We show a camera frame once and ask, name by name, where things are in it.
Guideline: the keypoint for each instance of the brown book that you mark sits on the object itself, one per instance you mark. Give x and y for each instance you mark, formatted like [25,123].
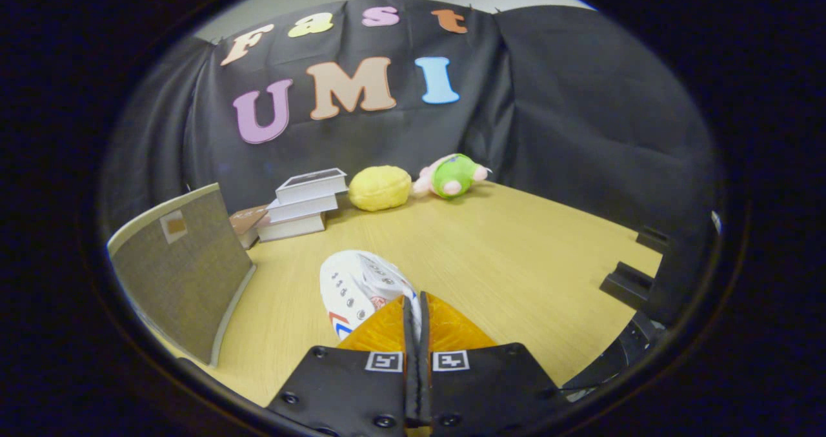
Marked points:
[246,221]

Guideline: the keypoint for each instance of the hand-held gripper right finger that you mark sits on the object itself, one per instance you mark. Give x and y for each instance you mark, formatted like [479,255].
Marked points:
[490,385]

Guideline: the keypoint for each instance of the pink and green plush toy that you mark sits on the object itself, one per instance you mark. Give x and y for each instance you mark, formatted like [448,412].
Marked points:
[455,175]

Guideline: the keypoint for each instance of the yellow plush toy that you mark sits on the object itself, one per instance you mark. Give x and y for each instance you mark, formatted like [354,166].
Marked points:
[381,188]

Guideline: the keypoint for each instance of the grey fabric storage box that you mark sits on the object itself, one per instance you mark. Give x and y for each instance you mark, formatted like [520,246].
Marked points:
[187,275]

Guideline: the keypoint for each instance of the black table clamp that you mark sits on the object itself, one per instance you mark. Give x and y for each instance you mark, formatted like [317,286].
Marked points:
[653,238]
[629,285]

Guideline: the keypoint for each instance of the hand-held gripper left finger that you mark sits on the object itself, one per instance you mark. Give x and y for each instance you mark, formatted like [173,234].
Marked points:
[342,392]

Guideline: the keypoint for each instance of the black backdrop cloth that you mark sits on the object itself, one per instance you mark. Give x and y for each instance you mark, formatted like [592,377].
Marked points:
[581,101]

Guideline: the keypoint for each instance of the white canvas shoe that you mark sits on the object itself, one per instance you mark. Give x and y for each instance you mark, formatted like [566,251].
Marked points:
[352,282]

